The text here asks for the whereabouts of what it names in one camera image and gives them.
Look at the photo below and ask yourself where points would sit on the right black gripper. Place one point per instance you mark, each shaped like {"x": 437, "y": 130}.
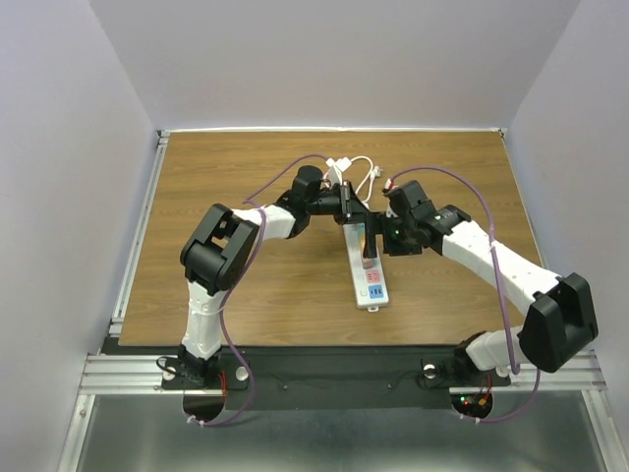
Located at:
{"x": 378, "y": 223}

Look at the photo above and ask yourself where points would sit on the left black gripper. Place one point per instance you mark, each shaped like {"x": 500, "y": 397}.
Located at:
{"x": 351, "y": 209}

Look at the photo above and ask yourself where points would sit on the white power strip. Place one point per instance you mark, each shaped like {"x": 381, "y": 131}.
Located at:
{"x": 369, "y": 284}

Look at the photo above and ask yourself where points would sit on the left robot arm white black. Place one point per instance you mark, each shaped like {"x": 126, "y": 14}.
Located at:
{"x": 223, "y": 246}

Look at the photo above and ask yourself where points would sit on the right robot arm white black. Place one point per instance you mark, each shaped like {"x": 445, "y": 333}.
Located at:
{"x": 559, "y": 313}

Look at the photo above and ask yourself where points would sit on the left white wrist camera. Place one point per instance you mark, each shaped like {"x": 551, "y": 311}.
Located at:
{"x": 336, "y": 169}

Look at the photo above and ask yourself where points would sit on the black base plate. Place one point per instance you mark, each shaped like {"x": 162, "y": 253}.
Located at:
{"x": 319, "y": 378}

